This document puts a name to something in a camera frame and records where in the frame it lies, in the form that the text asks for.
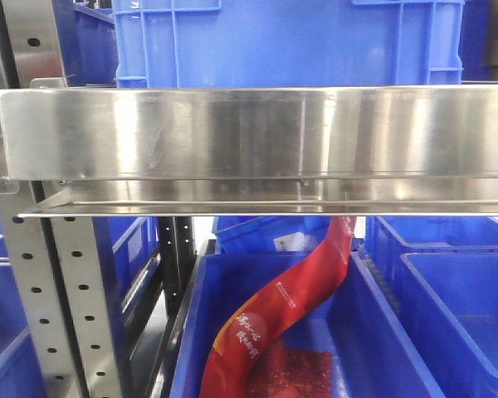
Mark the steel shelf front rail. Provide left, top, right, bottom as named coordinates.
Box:
left=0, top=85, right=498, bottom=217

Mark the blue bin rear centre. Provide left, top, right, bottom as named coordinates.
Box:
left=212, top=216, right=331, bottom=254

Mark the large blue bin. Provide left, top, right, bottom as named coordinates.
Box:
left=170, top=252, right=443, bottom=397

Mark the blue bin lower right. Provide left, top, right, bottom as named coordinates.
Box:
left=364, top=216, right=498, bottom=397

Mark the red snack package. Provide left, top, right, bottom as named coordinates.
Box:
left=200, top=216, right=356, bottom=397

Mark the steel shelf rack upright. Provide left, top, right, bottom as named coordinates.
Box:
left=0, top=1, right=134, bottom=397

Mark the blue crate on upper shelf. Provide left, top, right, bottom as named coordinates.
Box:
left=113, top=1, right=464, bottom=88

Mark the blue bin lower left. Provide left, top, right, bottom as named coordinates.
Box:
left=0, top=225, right=46, bottom=397

